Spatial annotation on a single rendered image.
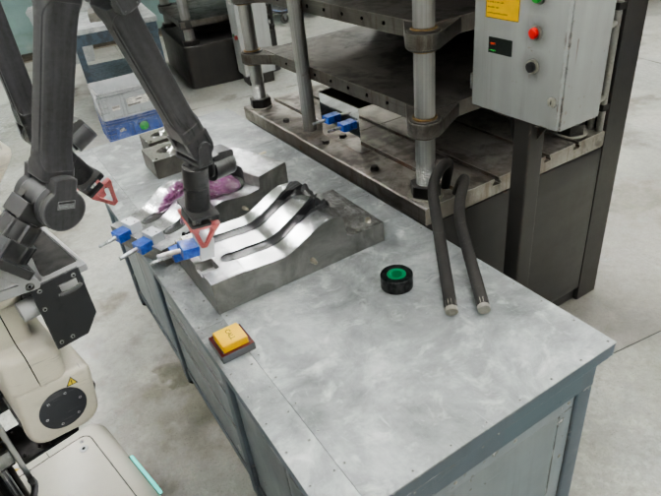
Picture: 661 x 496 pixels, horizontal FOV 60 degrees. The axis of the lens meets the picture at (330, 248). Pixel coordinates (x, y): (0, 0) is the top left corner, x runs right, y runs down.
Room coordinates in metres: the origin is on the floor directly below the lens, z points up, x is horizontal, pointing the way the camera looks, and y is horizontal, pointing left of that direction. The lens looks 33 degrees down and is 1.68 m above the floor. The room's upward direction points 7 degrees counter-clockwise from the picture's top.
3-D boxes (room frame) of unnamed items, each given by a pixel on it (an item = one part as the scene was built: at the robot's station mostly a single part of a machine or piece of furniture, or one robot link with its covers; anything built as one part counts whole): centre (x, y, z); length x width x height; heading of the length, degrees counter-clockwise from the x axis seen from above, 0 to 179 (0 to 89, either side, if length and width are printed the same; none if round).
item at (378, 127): (2.20, -0.31, 0.87); 0.50 x 0.27 x 0.17; 119
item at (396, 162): (2.28, -0.36, 0.76); 1.30 x 0.84 x 0.07; 29
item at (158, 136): (2.22, 0.60, 0.83); 0.17 x 0.13 x 0.06; 119
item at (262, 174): (1.61, 0.38, 0.86); 0.50 x 0.26 x 0.11; 136
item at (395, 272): (1.13, -0.15, 0.82); 0.08 x 0.08 x 0.04
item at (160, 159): (2.03, 0.53, 0.84); 0.20 x 0.15 x 0.07; 119
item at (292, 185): (1.34, 0.15, 0.92); 0.35 x 0.16 x 0.09; 119
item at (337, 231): (1.33, 0.13, 0.87); 0.50 x 0.26 x 0.14; 119
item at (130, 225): (1.45, 0.60, 0.86); 0.13 x 0.05 x 0.05; 136
